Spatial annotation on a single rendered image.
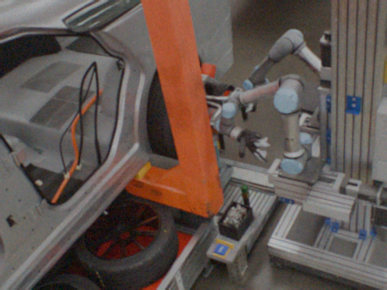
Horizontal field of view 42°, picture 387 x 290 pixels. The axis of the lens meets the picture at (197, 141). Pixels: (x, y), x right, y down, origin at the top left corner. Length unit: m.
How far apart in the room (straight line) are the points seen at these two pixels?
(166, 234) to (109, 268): 0.40
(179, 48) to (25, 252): 1.29
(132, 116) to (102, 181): 0.45
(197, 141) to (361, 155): 0.93
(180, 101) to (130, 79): 0.53
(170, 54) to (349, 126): 1.07
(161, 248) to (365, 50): 1.62
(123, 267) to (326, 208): 1.23
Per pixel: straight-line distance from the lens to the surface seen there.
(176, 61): 2.51
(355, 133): 2.92
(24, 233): 2.72
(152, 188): 3.30
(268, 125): 4.72
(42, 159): 3.63
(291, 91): 2.51
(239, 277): 3.40
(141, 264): 3.10
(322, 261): 3.31
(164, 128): 3.25
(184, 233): 3.49
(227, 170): 4.06
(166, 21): 2.43
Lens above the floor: 2.83
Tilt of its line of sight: 37 degrees down
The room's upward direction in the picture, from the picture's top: 11 degrees counter-clockwise
